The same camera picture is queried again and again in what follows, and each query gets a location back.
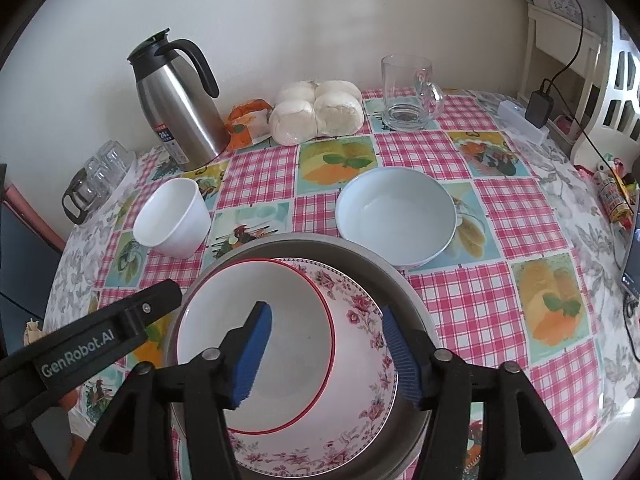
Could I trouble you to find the white power strip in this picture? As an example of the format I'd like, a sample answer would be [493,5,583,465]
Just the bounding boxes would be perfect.
[498,100,549,145]

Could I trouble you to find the colourful candy tube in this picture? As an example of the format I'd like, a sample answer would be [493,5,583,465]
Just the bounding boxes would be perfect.
[594,170,632,228]

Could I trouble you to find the large stainless steel pan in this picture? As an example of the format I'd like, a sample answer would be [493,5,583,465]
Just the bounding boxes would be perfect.
[163,233,434,479]

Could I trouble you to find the upturned drinking glass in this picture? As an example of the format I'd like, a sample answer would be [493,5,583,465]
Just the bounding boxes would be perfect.
[85,156,114,198]
[98,140,136,183]

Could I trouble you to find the checked picture tablecloth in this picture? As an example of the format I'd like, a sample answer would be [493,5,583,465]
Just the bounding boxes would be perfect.
[44,91,639,479]

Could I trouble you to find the stainless steel thermos jug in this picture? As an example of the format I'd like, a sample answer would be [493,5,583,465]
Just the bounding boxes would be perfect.
[127,29,230,171]

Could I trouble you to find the smartphone with lit screen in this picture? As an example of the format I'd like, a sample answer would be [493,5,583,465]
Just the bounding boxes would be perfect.
[620,212,640,300]

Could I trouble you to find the strawberry pattern bowl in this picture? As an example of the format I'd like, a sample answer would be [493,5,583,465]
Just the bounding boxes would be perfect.
[176,259,336,434]

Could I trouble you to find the orange snack packet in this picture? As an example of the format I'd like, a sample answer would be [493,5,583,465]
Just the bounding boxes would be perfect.
[224,99,273,152]

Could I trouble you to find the white angular bowl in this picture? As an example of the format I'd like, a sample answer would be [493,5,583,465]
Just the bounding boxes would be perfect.
[132,178,212,259]

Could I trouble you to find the clear glass mug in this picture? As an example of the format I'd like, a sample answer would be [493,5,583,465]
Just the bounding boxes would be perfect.
[381,53,445,131]

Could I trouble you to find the light blue small bowl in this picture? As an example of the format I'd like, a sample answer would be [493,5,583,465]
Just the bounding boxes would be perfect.
[335,167,458,270]

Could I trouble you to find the black power adapter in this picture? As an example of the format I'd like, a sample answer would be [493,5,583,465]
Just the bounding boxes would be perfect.
[525,81,554,129]

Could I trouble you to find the crumpled beige cloth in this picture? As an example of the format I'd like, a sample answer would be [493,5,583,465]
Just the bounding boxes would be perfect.
[23,320,44,347]

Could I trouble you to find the pink floral round plate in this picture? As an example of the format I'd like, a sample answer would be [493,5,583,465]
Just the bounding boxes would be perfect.
[230,257,397,478]

